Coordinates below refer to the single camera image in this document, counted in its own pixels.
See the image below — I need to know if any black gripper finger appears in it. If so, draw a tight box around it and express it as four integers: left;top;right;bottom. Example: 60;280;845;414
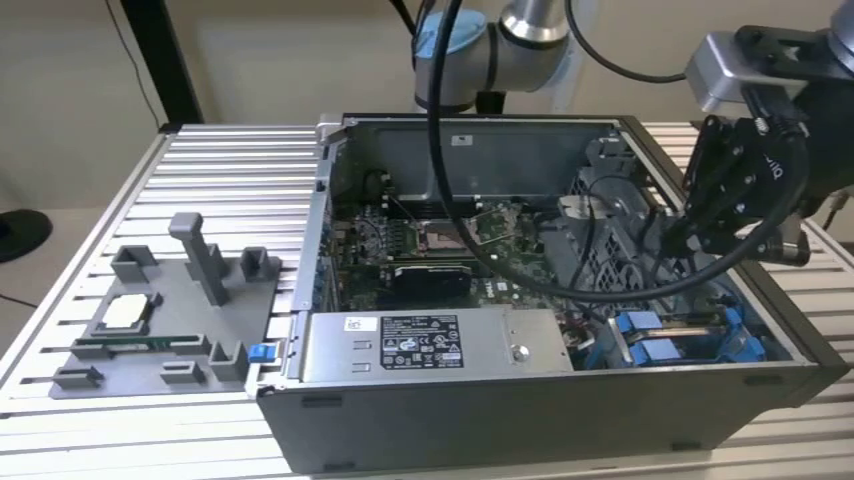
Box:
662;114;740;252
691;168;770;255

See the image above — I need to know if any grey disk bay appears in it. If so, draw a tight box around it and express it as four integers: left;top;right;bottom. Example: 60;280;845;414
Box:
610;304;769;369

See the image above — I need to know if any grey perforated drive cage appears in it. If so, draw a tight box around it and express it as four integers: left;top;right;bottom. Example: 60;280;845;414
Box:
539;167;682;311

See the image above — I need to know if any green motherboard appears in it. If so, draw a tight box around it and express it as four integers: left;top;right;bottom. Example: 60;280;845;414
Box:
329;199;582;314

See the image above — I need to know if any CPU socket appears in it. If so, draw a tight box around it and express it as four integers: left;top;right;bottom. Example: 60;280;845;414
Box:
412;219;482;254

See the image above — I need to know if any locking lever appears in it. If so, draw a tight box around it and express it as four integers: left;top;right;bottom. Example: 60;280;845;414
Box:
390;196;420;224

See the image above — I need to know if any black graphics card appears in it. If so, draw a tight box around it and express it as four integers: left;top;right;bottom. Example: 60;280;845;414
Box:
379;264;479;309

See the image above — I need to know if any dark grey PC case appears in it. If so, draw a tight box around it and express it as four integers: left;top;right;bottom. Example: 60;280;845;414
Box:
243;112;853;476

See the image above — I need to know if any silver power supply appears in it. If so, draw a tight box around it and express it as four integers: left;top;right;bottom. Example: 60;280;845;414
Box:
296;307;575;384

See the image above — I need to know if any grey parts rack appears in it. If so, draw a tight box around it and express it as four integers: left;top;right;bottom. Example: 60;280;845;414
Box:
49;212;285;401

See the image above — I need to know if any green RAM stick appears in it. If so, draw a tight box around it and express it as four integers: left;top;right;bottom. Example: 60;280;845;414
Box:
72;335;205;349

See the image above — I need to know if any silver CPU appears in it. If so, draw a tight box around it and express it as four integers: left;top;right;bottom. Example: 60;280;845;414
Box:
97;293;152;331

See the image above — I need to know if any black round stand base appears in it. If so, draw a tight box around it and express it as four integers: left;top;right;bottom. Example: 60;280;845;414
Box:
0;209;53;264

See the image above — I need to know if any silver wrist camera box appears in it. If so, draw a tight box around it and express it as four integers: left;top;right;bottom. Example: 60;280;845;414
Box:
684;30;813;112

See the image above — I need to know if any thin black camera cable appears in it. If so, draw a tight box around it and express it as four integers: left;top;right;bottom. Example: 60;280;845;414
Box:
563;0;690;84

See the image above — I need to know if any black disk wire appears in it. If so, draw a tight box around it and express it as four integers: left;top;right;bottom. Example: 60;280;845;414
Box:
566;192;602;314

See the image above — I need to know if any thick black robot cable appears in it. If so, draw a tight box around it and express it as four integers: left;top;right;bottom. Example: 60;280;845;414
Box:
426;0;813;304

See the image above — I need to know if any black frame post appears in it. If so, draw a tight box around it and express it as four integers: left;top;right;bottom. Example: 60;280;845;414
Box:
119;0;205;126

